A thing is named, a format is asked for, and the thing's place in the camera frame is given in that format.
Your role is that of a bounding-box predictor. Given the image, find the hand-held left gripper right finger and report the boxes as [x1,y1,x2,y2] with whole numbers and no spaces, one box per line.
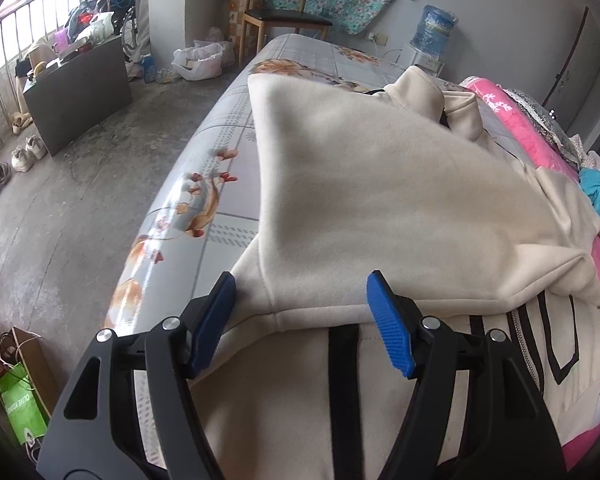
[366,270,568,480]

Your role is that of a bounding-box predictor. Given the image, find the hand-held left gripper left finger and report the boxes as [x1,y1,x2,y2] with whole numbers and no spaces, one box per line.
[37,271,238,480]

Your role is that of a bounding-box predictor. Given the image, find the beige sweatshirt with black stripes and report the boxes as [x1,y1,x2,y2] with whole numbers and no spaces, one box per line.
[192,66,600,480]

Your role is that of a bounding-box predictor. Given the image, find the pile of clothes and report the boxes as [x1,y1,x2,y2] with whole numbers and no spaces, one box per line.
[62,0,136,41]

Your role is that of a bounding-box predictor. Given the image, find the brown paper bag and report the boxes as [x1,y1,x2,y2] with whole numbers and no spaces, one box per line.
[0,327,61,411]

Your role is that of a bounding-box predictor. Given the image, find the grey lace cloth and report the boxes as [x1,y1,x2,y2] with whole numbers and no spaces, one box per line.
[505,87,587,161]

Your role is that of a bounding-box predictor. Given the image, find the bed with floral sheet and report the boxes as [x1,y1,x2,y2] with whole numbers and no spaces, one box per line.
[102,34,481,471]

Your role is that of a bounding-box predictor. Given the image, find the pink floral blanket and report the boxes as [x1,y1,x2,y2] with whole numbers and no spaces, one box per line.
[460,76,600,471]

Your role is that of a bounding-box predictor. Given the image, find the green paper bag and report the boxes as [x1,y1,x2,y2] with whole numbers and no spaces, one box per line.
[0,360,51,446]

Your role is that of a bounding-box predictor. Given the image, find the grey door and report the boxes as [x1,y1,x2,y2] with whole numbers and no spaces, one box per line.
[545,7,600,156]

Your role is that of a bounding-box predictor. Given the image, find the white sneaker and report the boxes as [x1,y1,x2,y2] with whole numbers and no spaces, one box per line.
[25,135,48,161]
[11,146,36,173]

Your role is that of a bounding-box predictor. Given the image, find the white plastic bag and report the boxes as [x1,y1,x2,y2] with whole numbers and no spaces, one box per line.
[172,42,224,81]

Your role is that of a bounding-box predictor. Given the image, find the dark grey cabinet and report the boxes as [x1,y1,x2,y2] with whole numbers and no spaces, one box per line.
[22,35,133,157]

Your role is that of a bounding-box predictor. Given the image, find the white water dispenser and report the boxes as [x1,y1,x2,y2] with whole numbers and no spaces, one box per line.
[397,42,446,76]

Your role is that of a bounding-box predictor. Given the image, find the bicycle wheel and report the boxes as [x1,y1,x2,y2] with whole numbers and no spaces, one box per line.
[120,5,141,63]

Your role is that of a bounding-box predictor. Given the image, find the blue water bottle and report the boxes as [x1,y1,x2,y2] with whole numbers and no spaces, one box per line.
[411,5,458,53]

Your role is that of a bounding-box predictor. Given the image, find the wooden chair with dark seat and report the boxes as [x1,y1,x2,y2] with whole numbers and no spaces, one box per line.
[240,0,333,61]

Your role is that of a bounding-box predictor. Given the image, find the metal window railing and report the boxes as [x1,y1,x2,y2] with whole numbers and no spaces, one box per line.
[0,0,86,161]

